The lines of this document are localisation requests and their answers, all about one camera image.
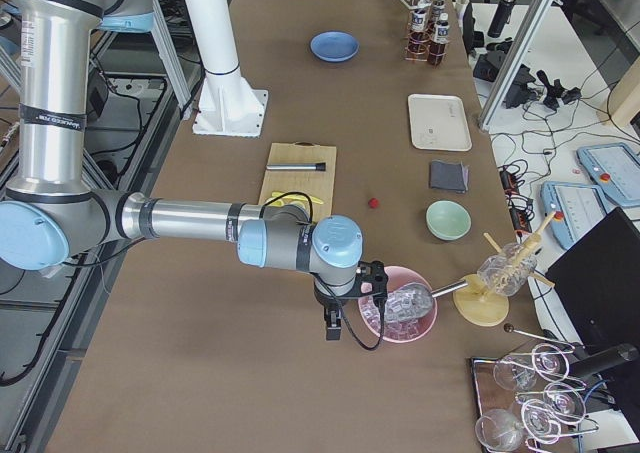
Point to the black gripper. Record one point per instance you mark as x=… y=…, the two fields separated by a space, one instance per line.
x=327 y=303

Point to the blue plate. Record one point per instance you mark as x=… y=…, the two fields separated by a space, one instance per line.
x=334 y=46

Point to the clear ice cubes pile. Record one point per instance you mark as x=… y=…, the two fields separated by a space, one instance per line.
x=406 y=331

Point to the metal ice scoop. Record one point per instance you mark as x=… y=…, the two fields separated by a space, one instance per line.
x=415 y=300

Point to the pink bowl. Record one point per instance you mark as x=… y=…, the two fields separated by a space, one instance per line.
x=399 y=276

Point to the wooden cutting board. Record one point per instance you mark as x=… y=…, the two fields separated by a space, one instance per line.
x=318 y=184

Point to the wooden cup tree stand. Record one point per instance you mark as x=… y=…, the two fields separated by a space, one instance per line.
x=477 y=303

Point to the mint green bowl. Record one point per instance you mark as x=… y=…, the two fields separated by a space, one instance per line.
x=448 y=220

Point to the clear glass mug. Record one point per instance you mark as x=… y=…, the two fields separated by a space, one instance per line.
x=506 y=272

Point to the wine glass rack tray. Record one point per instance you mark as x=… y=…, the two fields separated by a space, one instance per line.
x=527 y=400

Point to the cream plastic tray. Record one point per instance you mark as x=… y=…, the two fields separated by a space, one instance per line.
x=438 y=123

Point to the black laptop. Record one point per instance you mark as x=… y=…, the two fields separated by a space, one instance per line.
x=597 y=281

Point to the blue teach pendant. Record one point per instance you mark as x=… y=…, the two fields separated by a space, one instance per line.
x=578 y=207
x=615 y=168

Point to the dark sauce bottle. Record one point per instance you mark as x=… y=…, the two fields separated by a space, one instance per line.
x=439 y=41
x=417 y=37

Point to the black thermos bottle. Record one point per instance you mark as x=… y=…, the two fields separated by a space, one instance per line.
x=501 y=18

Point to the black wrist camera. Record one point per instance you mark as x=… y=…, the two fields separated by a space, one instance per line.
x=371 y=280

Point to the black handled knife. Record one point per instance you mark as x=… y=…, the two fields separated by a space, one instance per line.
x=315 y=166

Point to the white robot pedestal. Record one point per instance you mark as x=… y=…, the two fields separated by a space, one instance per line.
x=228 y=105

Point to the copper wire bottle rack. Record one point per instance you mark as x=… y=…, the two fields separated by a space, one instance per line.
x=427 y=36

